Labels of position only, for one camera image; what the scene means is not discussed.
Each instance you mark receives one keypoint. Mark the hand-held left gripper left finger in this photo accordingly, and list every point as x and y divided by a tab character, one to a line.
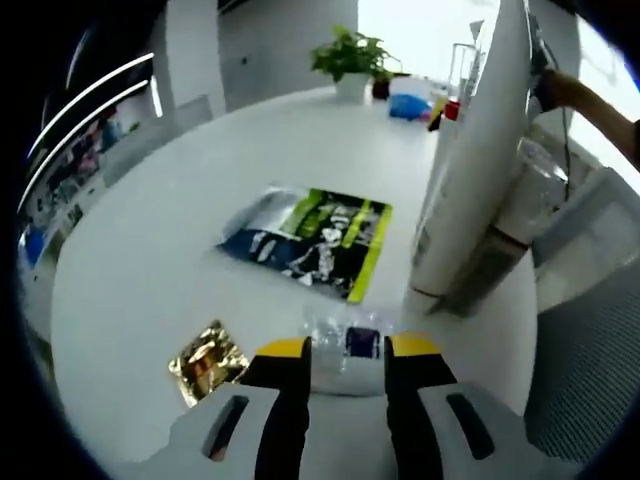
285	380

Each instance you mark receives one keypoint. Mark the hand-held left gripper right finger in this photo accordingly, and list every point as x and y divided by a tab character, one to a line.
410	380

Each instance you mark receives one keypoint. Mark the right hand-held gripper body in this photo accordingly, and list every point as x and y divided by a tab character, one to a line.
540	55

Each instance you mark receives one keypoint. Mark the clear skincare sachet blue square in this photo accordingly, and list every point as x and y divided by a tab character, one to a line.
345	360

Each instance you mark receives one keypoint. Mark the large white skincare tube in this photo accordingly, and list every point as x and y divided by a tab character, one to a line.
480	175

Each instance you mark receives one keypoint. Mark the gold foil skincare sachet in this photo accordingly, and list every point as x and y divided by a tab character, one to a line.
207	362

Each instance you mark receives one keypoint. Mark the green black skincare sachet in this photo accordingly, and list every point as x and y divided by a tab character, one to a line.
310	240

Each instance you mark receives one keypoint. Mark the blue plastic bag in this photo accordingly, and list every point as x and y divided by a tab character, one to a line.
407	107

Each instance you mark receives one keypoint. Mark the potted green plant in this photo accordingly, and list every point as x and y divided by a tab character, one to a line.
352	87

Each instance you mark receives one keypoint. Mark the white mesh office chair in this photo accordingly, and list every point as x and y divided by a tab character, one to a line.
590	325

